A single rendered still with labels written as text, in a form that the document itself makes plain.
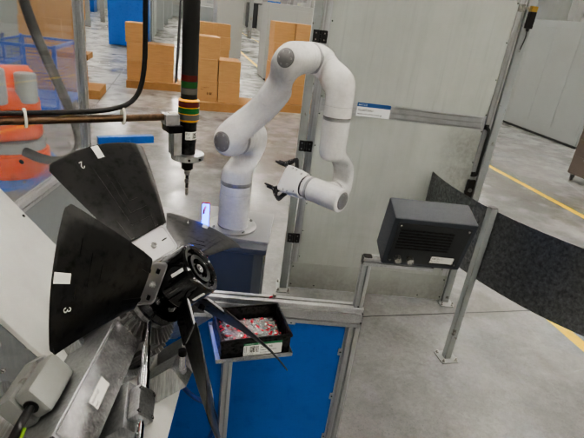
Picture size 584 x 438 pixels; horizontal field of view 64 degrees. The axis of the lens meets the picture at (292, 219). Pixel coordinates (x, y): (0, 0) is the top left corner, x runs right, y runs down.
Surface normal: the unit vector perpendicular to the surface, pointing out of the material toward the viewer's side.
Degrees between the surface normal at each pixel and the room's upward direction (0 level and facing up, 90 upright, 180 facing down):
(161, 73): 90
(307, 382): 90
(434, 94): 89
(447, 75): 90
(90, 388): 50
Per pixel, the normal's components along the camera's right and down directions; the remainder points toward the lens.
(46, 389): 0.84, -0.51
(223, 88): 0.22, 0.42
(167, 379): -0.06, 0.29
